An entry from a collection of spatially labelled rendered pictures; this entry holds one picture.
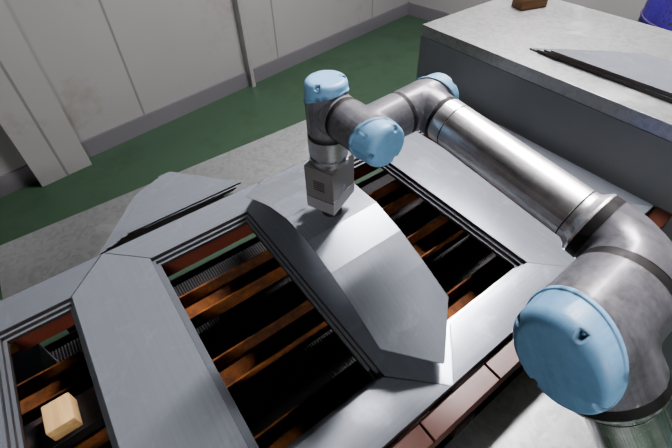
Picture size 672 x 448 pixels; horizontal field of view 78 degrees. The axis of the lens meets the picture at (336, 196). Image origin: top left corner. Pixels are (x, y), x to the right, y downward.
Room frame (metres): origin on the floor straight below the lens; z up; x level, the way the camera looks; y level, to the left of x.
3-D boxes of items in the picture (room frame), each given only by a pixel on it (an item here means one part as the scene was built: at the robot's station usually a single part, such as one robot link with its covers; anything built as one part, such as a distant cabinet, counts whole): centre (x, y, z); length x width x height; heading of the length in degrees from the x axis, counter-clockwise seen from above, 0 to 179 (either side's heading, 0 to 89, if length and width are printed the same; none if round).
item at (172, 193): (0.94, 0.53, 0.77); 0.45 x 0.20 x 0.04; 125
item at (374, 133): (0.56, -0.06, 1.26); 0.11 x 0.11 x 0.08; 36
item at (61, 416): (0.31, 0.54, 0.79); 0.06 x 0.05 x 0.04; 35
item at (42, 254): (1.03, 0.41, 0.74); 1.20 x 0.26 x 0.03; 125
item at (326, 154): (0.63, 0.01, 1.18); 0.08 x 0.08 x 0.05
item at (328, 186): (0.64, 0.02, 1.11); 0.10 x 0.09 x 0.16; 58
